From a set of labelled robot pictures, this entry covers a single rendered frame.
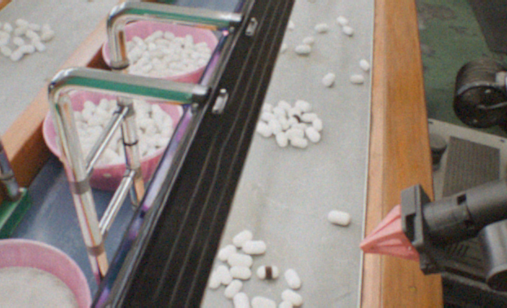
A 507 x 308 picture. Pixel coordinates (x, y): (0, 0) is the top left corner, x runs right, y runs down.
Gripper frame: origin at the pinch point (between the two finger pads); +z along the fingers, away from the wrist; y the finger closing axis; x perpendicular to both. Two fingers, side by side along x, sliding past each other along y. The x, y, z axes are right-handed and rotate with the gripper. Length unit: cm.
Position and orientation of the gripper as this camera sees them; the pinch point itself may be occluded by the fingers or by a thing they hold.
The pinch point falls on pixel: (367, 246)
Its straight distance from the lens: 71.4
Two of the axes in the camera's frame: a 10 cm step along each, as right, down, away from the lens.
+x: 5.8, 6.8, 4.5
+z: -7.9, 3.6, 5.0
